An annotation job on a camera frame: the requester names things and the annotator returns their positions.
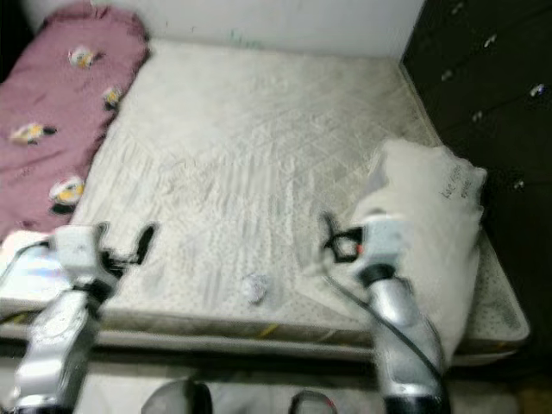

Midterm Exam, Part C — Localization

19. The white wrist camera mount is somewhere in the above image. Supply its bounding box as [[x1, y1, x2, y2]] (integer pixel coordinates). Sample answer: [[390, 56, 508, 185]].
[[51, 225, 110, 287], [354, 213, 409, 271]]

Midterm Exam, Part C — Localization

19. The printed paper ball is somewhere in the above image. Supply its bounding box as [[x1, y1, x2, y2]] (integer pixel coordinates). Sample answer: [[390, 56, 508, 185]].
[[242, 273, 271, 305]]

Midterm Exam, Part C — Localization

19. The beige pillow with tree print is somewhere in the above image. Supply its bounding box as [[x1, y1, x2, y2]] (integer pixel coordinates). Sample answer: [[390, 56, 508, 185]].
[[300, 138, 489, 363]]

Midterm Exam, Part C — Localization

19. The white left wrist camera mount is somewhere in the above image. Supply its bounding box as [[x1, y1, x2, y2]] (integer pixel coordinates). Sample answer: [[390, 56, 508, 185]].
[[51, 225, 110, 287]]

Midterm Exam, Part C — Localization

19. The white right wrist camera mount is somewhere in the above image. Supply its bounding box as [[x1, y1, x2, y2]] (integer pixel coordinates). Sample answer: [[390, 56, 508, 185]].
[[354, 213, 409, 271]]

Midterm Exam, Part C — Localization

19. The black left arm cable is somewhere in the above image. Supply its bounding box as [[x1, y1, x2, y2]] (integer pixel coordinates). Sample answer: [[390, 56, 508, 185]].
[[0, 241, 54, 285]]

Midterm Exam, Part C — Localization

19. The grey robot left foot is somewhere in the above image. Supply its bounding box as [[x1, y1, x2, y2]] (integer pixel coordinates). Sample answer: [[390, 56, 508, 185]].
[[141, 379, 213, 414]]

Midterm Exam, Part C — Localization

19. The black tufted headboard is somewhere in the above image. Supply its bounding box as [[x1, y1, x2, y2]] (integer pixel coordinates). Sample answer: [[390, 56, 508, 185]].
[[400, 0, 552, 268]]

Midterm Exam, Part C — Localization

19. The white quilted mattress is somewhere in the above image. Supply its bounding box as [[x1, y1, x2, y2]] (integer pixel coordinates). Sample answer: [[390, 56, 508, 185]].
[[0, 39, 532, 360]]

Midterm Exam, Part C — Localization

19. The pink cartoon print blanket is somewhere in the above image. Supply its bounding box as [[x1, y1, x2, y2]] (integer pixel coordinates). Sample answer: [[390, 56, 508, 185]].
[[0, 2, 150, 260]]

